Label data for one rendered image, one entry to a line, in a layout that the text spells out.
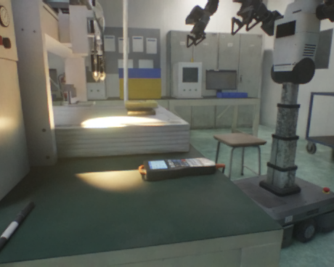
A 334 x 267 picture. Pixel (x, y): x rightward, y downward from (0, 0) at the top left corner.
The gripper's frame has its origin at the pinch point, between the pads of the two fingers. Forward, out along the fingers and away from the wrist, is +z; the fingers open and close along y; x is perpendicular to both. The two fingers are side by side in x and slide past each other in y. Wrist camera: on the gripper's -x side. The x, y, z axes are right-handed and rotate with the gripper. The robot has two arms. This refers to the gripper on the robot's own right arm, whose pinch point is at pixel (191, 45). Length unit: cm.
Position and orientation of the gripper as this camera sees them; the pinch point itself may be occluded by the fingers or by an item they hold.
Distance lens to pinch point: 154.1
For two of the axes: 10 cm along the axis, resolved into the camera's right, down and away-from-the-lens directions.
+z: -4.6, 8.9, 0.0
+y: 3.7, 2.0, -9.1
